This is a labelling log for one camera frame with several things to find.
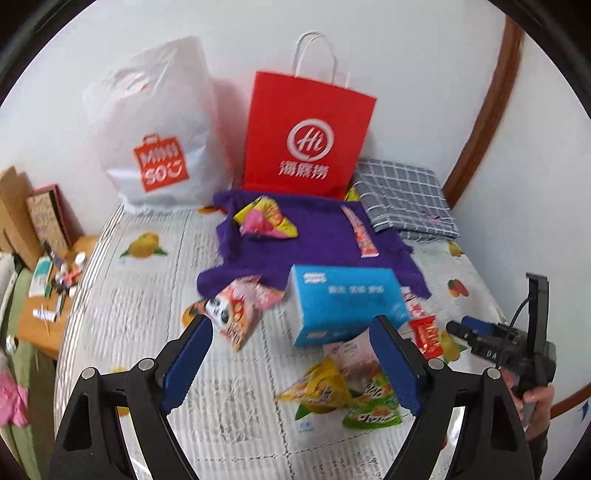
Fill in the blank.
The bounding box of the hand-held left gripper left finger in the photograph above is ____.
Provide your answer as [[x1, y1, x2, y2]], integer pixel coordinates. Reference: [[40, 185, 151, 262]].
[[48, 314, 215, 480]]

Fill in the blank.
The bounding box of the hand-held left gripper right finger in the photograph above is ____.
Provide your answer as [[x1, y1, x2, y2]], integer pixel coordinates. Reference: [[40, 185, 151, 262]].
[[369, 315, 541, 480]]

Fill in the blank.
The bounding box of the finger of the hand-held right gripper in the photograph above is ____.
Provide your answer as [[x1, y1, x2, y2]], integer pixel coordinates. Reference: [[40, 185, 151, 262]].
[[462, 316, 498, 337], [445, 322, 481, 354]]

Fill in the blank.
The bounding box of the green snack packet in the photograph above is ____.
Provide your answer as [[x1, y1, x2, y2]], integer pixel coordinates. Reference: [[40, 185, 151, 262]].
[[342, 371, 403, 428]]

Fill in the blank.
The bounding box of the pale pink snack packet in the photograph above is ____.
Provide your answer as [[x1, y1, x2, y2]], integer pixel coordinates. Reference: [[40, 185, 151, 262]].
[[322, 333, 382, 380]]

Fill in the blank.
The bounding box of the white and red snack packet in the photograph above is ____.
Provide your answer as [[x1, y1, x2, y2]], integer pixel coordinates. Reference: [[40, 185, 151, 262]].
[[401, 286, 426, 320]]

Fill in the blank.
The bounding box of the pink and orange snack packet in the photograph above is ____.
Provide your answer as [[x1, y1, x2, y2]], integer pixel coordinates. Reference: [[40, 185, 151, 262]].
[[200, 274, 286, 352]]

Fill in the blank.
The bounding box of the long pink snack packet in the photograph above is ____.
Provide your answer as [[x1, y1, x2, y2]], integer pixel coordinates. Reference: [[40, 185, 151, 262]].
[[341, 204, 380, 258]]

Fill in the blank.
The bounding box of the pink and yellow snack packet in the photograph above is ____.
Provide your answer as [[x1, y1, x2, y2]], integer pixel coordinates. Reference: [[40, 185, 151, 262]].
[[232, 195, 299, 241]]

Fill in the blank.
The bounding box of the person's right forearm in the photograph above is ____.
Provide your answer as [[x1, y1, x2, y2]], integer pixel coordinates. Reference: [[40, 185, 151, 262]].
[[526, 431, 553, 480]]

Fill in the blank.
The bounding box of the person's right hand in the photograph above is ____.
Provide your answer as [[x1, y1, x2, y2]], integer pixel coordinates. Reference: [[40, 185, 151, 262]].
[[501, 369, 556, 441]]

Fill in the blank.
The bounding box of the fruit print tablecloth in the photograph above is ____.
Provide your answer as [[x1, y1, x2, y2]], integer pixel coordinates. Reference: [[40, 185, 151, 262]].
[[53, 202, 509, 480]]

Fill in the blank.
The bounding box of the blue tissue pack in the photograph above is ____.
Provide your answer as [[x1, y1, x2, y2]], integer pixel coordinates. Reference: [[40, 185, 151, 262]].
[[287, 264, 413, 348]]

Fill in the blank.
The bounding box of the wooden side table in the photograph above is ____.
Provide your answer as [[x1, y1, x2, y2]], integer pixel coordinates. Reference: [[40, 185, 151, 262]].
[[17, 234, 100, 361]]

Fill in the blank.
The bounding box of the grey plaid folded cloth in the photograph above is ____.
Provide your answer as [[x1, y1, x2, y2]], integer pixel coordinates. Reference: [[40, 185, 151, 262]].
[[352, 158, 461, 241]]

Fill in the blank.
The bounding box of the purple towel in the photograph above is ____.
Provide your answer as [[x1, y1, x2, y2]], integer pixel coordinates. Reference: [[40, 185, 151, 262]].
[[198, 188, 433, 302]]

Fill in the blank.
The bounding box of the teal and white box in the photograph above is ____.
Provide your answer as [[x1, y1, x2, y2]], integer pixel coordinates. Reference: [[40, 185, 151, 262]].
[[28, 257, 54, 299]]

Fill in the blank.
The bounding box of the pink floral cloth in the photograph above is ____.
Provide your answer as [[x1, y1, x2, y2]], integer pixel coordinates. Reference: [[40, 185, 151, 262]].
[[0, 373, 29, 428]]

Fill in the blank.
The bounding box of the green cloth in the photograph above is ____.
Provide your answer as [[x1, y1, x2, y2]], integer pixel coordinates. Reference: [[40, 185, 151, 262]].
[[0, 268, 58, 480]]

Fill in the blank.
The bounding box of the patterned box with red edge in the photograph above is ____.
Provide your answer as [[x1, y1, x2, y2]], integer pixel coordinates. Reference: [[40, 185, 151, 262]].
[[25, 184, 85, 251]]

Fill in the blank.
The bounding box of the white plastic shopping bag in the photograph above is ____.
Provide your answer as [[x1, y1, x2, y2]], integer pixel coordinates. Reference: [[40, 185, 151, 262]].
[[83, 36, 232, 214]]

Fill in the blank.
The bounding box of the red paper bag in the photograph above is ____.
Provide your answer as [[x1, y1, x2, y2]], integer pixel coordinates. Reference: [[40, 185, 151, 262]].
[[241, 31, 378, 200]]

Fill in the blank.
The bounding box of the brown wooden frame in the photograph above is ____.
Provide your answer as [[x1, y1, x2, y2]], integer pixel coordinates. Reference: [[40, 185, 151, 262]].
[[441, 17, 589, 421]]

